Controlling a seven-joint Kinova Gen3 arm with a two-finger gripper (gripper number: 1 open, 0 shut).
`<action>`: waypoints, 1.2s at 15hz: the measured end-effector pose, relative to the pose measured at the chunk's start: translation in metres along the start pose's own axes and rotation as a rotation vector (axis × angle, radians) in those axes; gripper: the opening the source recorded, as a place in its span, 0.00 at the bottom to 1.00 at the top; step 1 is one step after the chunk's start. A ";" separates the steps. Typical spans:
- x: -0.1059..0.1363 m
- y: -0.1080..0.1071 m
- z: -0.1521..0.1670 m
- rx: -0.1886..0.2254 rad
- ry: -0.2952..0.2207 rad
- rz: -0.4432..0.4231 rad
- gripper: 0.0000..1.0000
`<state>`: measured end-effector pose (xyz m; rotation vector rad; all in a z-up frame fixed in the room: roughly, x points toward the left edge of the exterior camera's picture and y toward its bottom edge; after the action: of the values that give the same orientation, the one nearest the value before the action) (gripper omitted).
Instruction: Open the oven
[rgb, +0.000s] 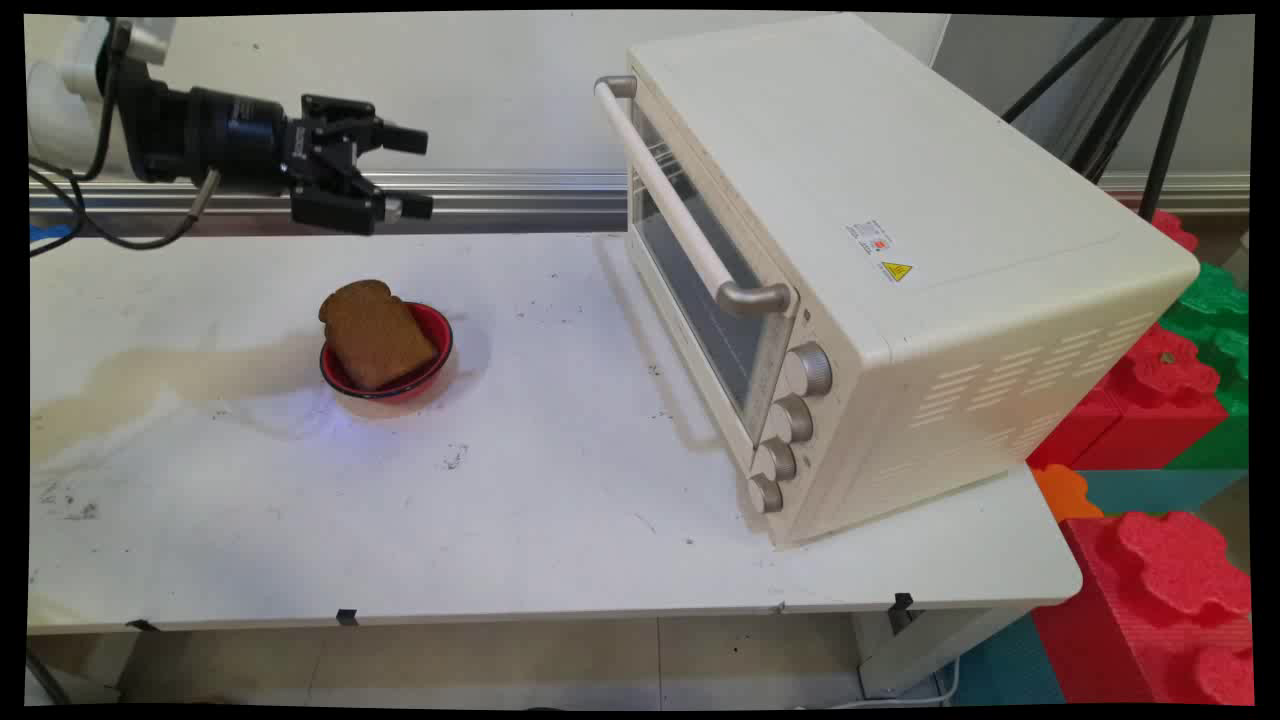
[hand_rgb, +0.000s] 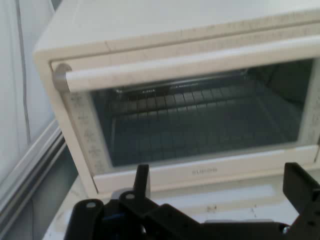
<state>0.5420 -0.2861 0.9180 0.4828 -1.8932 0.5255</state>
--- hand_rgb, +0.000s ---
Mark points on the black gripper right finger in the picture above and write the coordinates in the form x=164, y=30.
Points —
x=307, y=200

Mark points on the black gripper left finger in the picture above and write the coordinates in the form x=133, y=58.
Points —
x=130, y=220

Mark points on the white glass oven door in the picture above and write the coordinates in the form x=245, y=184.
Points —
x=175, y=65

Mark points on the white toaster oven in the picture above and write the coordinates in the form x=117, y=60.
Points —
x=130, y=27

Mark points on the aluminium frame rail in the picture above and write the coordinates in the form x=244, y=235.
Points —
x=30, y=170

